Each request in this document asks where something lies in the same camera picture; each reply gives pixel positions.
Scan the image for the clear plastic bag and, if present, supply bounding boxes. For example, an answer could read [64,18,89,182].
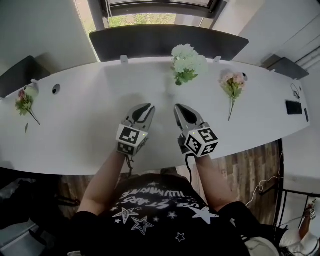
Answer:
[0,178,23,198]

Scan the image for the person's right forearm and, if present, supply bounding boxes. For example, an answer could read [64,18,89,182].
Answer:
[194,154,237,212]

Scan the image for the small purple flower bunch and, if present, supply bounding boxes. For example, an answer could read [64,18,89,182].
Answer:
[14,89,41,126]

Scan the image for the dark desk divider panel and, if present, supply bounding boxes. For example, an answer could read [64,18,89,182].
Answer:
[261,53,310,81]
[0,55,52,99]
[89,26,250,63]

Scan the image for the black metal rack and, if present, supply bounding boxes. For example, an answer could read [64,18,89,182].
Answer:
[262,138,320,226]

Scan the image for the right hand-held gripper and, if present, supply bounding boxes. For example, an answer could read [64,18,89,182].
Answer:
[173,103,220,159]

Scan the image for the white-green flower bouquet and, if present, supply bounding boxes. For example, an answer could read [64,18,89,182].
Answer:
[170,44,210,86]

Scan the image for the black phone on table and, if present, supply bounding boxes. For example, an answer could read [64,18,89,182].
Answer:
[285,99,303,116]

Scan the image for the black office chair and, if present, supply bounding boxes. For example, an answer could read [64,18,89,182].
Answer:
[0,167,83,256]

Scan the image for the person's left forearm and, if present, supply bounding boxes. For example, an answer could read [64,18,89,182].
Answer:
[77,151,126,216]

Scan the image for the person's black star t-shirt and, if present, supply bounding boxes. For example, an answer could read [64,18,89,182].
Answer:
[67,173,251,256]

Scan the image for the dark framed window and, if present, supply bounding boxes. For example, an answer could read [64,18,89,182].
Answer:
[74,0,228,28]

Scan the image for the pale green vase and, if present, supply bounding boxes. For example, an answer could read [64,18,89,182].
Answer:
[23,84,40,97]

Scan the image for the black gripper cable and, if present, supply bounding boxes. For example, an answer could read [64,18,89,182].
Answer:
[124,154,135,176]
[184,153,193,185]

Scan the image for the thin black desk cable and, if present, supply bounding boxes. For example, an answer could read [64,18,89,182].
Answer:
[290,83,302,100]

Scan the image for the pink flower bouquet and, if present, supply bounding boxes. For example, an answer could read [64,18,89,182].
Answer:
[218,71,247,122]

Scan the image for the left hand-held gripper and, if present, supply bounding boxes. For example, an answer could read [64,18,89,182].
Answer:
[115,102,157,157]

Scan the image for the person's beige trousers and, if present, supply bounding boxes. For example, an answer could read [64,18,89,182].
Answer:
[243,236,278,256]

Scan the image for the white floor cable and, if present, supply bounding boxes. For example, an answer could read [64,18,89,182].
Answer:
[246,176,285,206]

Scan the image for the person's leg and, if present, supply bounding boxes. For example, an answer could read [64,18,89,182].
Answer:
[159,167,182,177]

